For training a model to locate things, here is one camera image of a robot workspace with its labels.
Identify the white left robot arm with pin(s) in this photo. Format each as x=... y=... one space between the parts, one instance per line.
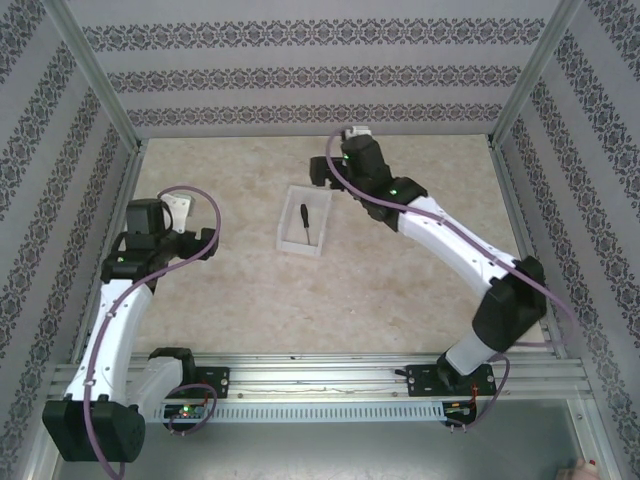
x=115 y=320

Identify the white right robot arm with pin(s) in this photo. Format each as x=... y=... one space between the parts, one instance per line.
x=450 y=240

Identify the white plastic bin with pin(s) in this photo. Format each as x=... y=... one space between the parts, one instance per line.
x=320 y=220

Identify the black screwdriver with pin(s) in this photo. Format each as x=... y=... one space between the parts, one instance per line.
x=305 y=222

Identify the circuit board with green light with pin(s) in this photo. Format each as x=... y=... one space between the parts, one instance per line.
x=186 y=412

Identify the small circuit board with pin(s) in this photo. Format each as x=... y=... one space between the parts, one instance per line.
x=460 y=410

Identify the person's hand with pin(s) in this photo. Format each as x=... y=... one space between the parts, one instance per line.
x=580 y=470

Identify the aluminium side rail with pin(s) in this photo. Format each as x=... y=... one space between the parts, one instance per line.
x=122 y=200
x=515 y=210

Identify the black left mount plate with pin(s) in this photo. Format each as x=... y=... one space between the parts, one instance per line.
x=212 y=382

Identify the black mount plate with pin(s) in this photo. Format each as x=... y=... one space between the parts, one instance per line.
x=425 y=380
x=212 y=382

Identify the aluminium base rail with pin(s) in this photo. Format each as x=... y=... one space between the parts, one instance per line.
x=320 y=375

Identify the aluminium frame post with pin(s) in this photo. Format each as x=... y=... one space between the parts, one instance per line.
x=535 y=70
x=95 y=70

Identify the black right mount plate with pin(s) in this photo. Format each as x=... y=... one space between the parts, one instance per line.
x=425 y=380

